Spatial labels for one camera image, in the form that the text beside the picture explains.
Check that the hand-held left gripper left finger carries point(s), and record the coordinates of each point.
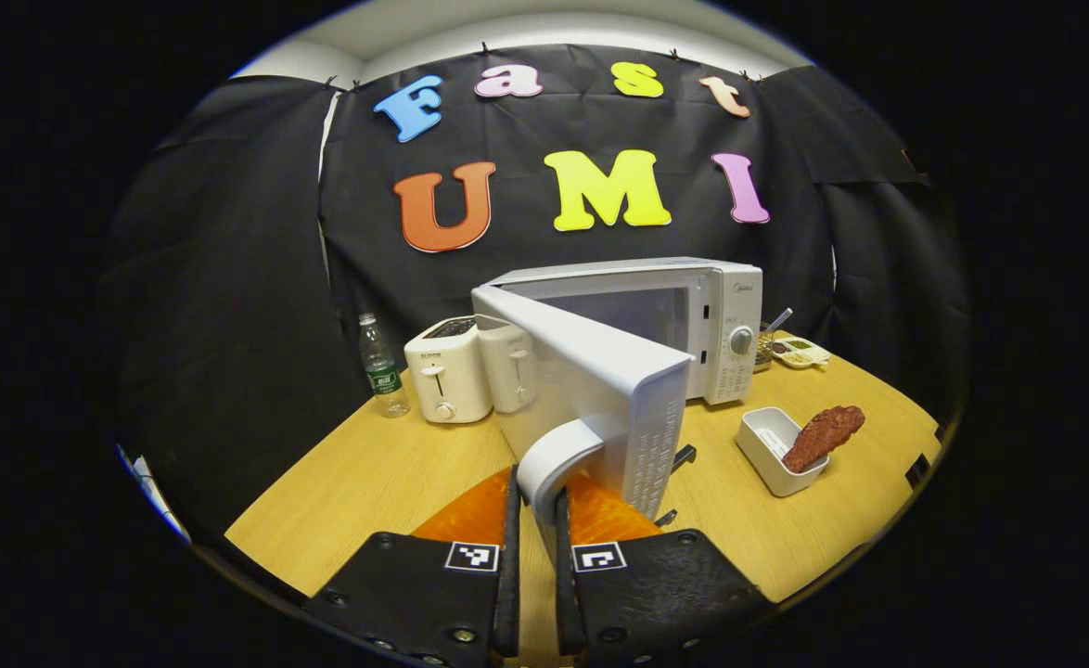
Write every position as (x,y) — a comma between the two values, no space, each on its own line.
(511,594)

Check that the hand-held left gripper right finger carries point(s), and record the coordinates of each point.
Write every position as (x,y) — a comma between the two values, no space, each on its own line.
(563,594)

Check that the white microwave oven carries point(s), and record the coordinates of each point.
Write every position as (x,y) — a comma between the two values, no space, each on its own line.
(591,371)

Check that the brown fried meat piece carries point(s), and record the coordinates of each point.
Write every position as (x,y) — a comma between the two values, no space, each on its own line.
(823,434)

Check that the white toaster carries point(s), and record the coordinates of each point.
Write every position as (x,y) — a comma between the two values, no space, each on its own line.
(447,371)

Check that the white rectangular dish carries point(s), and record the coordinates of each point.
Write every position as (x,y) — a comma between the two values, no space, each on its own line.
(765,445)

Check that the clear plastic water bottle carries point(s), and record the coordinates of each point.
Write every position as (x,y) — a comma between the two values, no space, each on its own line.
(383,371)

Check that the black backdrop cloth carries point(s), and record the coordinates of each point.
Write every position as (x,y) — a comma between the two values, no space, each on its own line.
(229,278)

